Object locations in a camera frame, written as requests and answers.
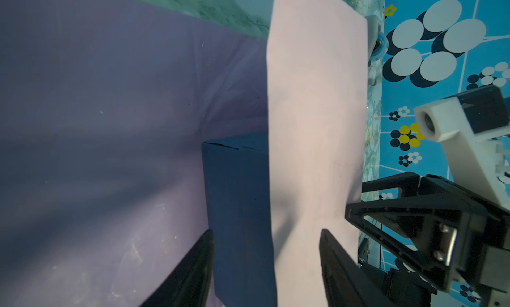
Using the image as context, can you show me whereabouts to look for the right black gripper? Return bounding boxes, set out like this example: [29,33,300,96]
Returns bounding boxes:
[345,172,509,306]

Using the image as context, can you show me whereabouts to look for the dark blue gift box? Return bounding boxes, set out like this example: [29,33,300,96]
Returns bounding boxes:
[202,133,278,306]

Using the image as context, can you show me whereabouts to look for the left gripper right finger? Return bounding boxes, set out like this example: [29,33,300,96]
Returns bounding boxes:
[319,229,393,307]

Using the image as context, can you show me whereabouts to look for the purple wrapping paper sheet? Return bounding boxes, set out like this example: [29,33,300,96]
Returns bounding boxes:
[0,0,368,307]

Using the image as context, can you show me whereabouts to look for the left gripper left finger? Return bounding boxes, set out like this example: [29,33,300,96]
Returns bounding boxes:
[141,229,215,307]

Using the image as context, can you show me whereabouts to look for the white tape dispenser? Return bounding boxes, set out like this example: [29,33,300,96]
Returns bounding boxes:
[365,14,389,87]

